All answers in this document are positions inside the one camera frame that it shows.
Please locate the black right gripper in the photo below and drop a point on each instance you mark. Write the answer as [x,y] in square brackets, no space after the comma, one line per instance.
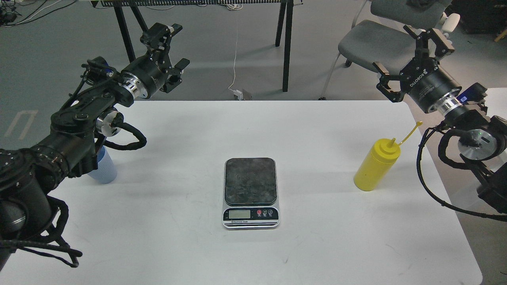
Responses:
[425,85]

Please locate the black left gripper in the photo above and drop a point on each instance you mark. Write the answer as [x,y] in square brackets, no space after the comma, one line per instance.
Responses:
[154,72]

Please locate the yellow squeeze bottle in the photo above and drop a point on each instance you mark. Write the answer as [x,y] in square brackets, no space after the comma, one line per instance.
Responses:
[379,160]

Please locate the light blue ribbed cup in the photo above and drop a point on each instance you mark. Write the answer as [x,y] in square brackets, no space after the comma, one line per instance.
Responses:
[106,170]

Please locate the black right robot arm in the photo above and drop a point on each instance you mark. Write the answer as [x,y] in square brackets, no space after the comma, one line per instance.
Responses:
[469,137]

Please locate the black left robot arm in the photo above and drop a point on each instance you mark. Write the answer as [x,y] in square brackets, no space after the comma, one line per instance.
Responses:
[33,221]

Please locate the digital kitchen scale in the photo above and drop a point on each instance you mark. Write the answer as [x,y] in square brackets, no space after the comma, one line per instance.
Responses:
[250,194]

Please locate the grey office chair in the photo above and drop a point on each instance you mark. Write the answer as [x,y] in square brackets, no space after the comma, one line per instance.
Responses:
[369,41]

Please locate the white power adapter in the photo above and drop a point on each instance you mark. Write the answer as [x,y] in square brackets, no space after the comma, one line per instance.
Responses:
[242,95]

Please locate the white side table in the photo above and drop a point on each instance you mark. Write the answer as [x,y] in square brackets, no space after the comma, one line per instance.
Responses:
[496,103]

